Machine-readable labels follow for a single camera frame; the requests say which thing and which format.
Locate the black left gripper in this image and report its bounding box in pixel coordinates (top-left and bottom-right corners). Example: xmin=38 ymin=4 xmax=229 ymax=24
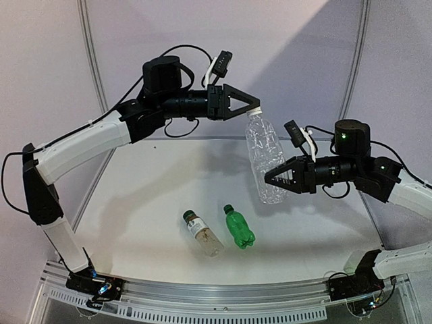
xmin=159 ymin=82 xmax=261 ymax=120

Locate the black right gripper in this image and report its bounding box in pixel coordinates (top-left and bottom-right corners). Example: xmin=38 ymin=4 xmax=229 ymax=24
xmin=264 ymin=155 xmax=360 ymax=194

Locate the clear plastic bottle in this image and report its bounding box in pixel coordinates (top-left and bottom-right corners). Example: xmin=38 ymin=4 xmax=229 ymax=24
xmin=245 ymin=113 xmax=287 ymax=205

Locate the green plastic bottle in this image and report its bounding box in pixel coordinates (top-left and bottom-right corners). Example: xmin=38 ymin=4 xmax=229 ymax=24
xmin=223 ymin=205 xmax=256 ymax=250

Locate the white blue bottle cap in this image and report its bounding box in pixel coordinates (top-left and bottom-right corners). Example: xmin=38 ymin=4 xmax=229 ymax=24
xmin=247 ymin=107 xmax=262 ymax=116

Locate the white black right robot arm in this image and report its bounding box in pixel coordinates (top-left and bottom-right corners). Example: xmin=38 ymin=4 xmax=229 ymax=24
xmin=265 ymin=119 xmax=431 ymax=294

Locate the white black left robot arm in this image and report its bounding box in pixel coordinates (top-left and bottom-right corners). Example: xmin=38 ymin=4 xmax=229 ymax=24
xmin=23 ymin=55 xmax=261 ymax=293

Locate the coffee bottle with dark cap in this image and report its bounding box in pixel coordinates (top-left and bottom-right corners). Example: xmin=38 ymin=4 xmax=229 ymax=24
xmin=183 ymin=210 xmax=224 ymax=257

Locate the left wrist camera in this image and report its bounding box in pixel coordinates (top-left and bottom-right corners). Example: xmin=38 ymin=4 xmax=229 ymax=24
xmin=202 ymin=51 xmax=233 ymax=89

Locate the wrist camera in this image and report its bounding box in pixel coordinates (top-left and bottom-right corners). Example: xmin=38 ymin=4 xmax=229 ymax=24
xmin=202 ymin=51 xmax=233 ymax=89
xmin=284 ymin=120 xmax=317 ymax=162

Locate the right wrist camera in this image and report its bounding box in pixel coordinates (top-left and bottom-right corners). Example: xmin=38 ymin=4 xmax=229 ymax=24
xmin=284 ymin=120 xmax=317 ymax=162

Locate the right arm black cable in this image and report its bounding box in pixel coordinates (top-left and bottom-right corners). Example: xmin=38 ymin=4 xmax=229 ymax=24
xmin=305 ymin=125 xmax=432 ymax=200

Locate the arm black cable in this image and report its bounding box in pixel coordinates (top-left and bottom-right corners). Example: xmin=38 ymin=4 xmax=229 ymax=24
xmin=305 ymin=125 xmax=432 ymax=200
xmin=1 ymin=45 xmax=217 ymax=215

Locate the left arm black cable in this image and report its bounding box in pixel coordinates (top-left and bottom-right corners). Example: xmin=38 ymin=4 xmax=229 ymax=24
xmin=1 ymin=45 xmax=217 ymax=215

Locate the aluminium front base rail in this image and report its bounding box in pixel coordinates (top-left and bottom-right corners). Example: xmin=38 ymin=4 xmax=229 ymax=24
xmin=28 ymin=261 xmax=423 ymax=323

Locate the aluminium frame rail left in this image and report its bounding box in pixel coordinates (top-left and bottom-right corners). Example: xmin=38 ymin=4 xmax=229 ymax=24
xmin=69 ymin=148 xmax=117 ymax=237

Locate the aluminium frame post right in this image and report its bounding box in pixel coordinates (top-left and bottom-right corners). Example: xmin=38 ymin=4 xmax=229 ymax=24
xmin=338 ymin=0 xmax=371 ymax=119

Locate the aluminium frame post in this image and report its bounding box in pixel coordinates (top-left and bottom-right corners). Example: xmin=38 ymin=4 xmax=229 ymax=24
xmin=77 ymin=0 xmax=109 ymax=113
xmin=338 ymin=0 xmax=371 ymax=119

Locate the aluminium frame post left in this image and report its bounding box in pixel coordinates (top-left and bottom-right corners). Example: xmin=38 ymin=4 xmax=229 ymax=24
xmin=77 ymin=0 xmax=109 ymax=113

